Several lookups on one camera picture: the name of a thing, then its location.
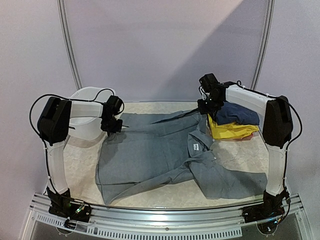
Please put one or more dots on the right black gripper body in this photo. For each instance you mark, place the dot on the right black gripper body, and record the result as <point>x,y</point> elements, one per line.
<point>204,107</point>

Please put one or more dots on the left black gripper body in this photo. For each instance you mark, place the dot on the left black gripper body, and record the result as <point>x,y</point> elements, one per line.
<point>110,125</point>

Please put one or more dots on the navy blue tank top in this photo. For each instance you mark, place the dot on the navy blue tank top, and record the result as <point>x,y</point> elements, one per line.
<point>234,113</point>

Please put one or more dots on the white plastic wash basin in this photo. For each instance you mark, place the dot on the white plastic wash basin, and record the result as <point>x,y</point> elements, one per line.
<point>85,121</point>

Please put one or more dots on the grey denim cloth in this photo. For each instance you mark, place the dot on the grey denim cloth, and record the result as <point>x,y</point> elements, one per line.
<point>160,149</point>

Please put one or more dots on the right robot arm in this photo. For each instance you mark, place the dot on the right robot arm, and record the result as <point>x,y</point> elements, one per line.
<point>274,117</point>

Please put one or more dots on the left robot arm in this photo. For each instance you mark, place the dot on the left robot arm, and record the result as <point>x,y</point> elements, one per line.
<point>53,129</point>

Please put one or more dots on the yellow shorts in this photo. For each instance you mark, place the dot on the yellow shorts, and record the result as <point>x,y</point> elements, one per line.
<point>229,131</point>

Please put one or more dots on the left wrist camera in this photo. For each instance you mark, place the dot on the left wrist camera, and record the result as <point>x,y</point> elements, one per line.
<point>114,105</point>

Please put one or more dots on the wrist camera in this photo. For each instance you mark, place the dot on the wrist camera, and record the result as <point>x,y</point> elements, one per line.
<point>114,105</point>
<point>208,82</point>

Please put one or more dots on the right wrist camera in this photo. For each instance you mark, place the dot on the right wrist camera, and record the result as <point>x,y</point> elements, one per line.
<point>208,82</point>

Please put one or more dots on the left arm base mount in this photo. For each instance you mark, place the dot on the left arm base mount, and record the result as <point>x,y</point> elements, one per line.
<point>73,210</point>

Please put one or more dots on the right aluminium corner post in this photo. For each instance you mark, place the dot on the right aluminium corner post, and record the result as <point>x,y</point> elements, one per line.
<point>263,43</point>

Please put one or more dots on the front aluminium rail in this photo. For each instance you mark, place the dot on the front aluminium rail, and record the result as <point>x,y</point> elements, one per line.
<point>118,223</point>

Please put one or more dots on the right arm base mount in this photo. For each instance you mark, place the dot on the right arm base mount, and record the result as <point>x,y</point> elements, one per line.
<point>269,214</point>

